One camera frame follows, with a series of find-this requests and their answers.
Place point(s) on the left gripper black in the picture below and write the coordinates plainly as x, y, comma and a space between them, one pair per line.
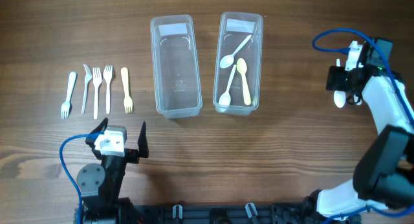
134, 155

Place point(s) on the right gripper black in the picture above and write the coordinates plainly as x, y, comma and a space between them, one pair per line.
334, 82

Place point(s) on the white slim plastic spoon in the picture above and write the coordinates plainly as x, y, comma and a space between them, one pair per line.
339, 98

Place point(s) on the cream yellow plastic fork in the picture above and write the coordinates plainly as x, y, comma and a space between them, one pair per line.
128, 102

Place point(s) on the white spoon bowl toward robot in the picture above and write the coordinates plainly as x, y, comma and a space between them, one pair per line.
225, 98

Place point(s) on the cream yellow plastic spoon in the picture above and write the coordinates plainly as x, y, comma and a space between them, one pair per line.
242, 69

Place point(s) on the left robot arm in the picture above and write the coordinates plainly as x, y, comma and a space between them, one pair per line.
100, 184

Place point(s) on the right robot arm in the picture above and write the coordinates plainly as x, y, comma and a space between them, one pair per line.
378, 183

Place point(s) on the clear left plastic container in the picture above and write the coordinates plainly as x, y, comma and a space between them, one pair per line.
175, 66

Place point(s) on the clear plastic container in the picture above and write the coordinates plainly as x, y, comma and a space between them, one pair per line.
175, 66
234, 28

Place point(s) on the clear right plastic container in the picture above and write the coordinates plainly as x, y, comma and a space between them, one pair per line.
234, 28

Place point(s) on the white short plastic fork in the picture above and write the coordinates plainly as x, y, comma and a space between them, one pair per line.
66, 106

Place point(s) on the white plastic knife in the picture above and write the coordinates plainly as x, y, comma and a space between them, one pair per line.
87, 79

